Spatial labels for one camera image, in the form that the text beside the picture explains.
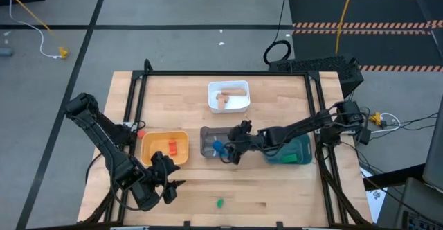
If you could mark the yellow plug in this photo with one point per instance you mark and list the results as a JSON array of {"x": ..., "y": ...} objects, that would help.
[
  {"x": 376, "y": 118},
  {"x": 63, "y": 52}
]

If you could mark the black table frame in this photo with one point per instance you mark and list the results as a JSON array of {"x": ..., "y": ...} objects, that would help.
[{"x": 225, "y": 73}]

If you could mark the long orange block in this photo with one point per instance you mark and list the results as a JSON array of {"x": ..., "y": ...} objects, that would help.
[{"x": 172, "y": 150}]

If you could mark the teal plastic bin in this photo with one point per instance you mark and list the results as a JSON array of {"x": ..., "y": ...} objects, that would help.
[{"x": 304, "y": 154}]

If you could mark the black perforated box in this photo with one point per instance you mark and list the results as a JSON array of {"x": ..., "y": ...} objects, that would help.
[{"x": 318, "y": 63}]

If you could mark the blue rounded block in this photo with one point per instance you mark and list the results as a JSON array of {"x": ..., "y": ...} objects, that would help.
[{"x": 217, "y": 147}]

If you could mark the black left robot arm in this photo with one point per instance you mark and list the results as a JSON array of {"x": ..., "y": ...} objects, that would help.
[{"x": 104, "y": 143}]

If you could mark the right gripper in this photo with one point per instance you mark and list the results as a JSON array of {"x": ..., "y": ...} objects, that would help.
[{"x": 245, "y": 141}]

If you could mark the orange cylinder block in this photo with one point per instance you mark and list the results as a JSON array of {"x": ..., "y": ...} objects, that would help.
[{"x": 140, "y": 134}]

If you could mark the white plastic bin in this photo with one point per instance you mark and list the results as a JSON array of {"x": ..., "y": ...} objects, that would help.
[{"x": 240, "y": 103}]

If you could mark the long wooden block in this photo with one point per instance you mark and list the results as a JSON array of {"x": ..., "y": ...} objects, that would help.
[{"x": 233, "y": 92}]

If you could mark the yellow plastic bin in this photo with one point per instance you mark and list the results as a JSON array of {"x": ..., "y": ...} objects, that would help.
[{"x": 155, "y": 143}]

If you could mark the white paper sheet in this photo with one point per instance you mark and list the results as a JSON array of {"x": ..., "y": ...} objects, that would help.
[{"x": 375, "y": 195}]

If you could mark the grey floor object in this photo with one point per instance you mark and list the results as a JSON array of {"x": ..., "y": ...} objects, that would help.
[{"x": 5, "y": 52}]

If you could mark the grey translucent plastic bin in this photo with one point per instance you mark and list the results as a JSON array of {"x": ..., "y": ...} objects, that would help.
[{"x": 207, "y": 150}]

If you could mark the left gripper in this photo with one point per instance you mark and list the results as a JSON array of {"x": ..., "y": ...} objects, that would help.
[{"x": 152, "y": 178}]

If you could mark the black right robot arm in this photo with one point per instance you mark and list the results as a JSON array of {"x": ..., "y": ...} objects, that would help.
[{"x": 301, "y": 126}]

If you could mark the black hazard-striped floor mat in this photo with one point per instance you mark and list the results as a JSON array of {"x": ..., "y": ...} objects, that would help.
[{"x": 363, "y": 46}]

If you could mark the green block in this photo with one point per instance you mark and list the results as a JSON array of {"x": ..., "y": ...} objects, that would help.
[
  {"x": 220, "y": 203},
  {"x": 289, "y": 158}
]

